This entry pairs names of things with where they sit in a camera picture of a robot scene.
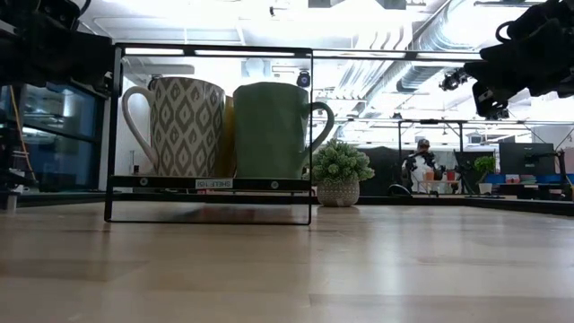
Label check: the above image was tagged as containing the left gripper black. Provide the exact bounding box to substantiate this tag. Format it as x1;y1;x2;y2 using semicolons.
0;26;116;98

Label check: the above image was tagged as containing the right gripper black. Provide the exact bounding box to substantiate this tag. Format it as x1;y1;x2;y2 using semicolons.
464;0;574;120

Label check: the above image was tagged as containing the grey diamond pattern mug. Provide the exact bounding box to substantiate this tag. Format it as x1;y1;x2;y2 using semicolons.
121;76;227;178

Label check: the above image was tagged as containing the yellow mug white handle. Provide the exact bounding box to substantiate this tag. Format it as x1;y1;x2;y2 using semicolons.
214;94;238;179

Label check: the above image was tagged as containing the small artificial potted plant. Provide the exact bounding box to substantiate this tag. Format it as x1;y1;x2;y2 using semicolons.
306;137;376;208

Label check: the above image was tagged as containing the mint green mug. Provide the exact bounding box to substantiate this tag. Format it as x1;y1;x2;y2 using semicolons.
232;81;335;179

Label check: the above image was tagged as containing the black ceiling spotlight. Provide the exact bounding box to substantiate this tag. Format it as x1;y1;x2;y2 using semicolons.
295;69;313;90
439;66;470;92

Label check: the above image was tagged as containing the dark computer monitor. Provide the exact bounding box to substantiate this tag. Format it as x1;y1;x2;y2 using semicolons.
498;142;556;176

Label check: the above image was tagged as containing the green leafy office plant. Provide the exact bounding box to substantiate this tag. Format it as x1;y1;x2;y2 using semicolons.
474;155;497;176

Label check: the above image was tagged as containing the person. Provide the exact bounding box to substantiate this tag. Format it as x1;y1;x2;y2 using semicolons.
401;138;445;195

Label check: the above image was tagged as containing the overhead light bar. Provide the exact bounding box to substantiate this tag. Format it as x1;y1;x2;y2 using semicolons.
123;44;483;63

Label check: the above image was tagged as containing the black fabric cover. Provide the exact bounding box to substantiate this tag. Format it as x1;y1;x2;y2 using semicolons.
358;145;407;197

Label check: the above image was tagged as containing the yellow cable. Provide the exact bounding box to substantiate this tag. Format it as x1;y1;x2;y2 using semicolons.
8;84;37;180

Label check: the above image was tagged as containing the black metal frame stand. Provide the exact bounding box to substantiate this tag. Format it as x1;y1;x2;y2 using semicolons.
396;118;465;195

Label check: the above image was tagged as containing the black aluminium rig frame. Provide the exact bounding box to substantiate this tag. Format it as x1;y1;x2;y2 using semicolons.
17;191;574;216

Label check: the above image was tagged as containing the wooden shelf black metal frame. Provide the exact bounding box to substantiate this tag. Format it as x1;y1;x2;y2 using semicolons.
103;43;314;226

